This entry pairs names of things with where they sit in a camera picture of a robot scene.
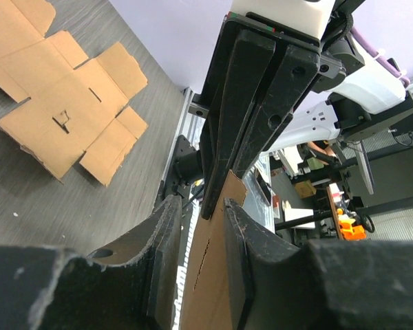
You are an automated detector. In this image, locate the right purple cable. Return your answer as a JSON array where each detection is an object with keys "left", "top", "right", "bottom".
[{"left": 350, "top": 25, "right": 411, "bottom": 87}]

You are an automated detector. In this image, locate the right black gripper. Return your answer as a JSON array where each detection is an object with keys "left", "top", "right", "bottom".
[{"left": 198, "top": 12, "right": 347, "bottom": 221}]

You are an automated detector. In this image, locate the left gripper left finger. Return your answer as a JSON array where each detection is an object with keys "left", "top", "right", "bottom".
[{"left": 0, "top": 195, "right": 182, "bottom": 329}]

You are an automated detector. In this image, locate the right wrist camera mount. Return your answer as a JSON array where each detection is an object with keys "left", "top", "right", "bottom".
[{"left": 230, "top": 0, "right": 335, "bottom": 40}]

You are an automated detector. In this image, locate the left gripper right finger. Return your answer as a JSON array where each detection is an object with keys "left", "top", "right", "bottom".
[{"left": 223, "top": 199, "right": 413, "bottom": 329}]

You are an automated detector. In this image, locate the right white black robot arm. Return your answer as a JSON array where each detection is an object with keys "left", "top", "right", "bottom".
[{"left": 176, "top": 1, "right": 413, "bottom": 219}]

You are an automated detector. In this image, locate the large flat cardboard box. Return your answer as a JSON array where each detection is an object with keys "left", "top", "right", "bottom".
[{"left": 0, "top": 1, "right": 147, "bottom": 186}]

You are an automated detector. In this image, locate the small cardboard box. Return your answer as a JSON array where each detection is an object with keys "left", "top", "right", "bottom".
[{"left": 180, "top": 171, "right": 246, "bottom": 330}]

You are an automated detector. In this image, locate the white slotted cable duct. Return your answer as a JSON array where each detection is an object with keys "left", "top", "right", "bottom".
[{"left": 171, "top": 201, "right": 199, "bottom": 330}]

